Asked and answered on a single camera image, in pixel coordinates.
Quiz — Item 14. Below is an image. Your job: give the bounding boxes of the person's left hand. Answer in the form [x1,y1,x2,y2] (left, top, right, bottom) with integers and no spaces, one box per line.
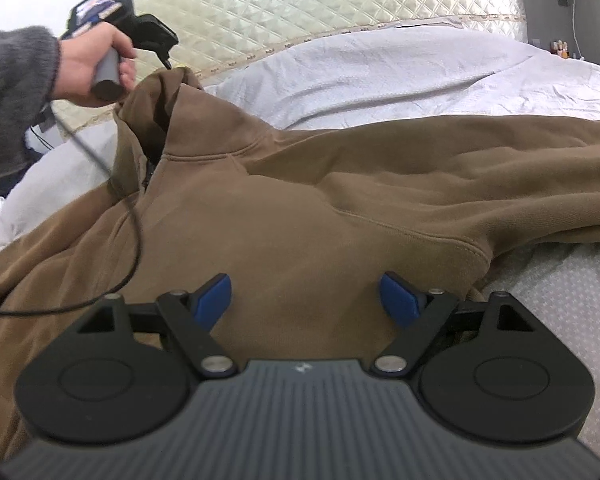
[55,24,139,109]

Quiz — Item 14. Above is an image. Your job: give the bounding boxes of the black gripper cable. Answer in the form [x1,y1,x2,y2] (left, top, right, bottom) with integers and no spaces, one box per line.
[0,105,144,321]

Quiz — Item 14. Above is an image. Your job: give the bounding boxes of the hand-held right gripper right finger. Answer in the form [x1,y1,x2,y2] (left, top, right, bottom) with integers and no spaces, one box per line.
[371,271,538,376]

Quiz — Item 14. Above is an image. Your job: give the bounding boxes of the brown hoodie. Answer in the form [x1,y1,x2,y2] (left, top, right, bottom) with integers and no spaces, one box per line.
[0,66,600,461]

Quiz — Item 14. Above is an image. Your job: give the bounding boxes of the white charger cable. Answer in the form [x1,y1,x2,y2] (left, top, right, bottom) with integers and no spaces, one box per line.
[569,0,582,59]

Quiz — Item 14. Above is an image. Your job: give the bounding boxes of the cream quilted headboard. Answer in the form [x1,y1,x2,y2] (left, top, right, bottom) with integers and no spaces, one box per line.
[50,0,526,133]

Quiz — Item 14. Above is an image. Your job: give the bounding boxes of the grey bed duvet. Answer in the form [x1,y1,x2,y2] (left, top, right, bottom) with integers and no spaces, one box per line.
[0,19,600,466]

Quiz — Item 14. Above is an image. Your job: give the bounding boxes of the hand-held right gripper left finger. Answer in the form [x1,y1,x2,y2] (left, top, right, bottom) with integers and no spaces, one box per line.
[76,273,239,380]

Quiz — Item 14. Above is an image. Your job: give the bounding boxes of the person's left forearm grey sleeve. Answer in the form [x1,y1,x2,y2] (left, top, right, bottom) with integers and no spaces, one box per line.
[0,25,62,182]

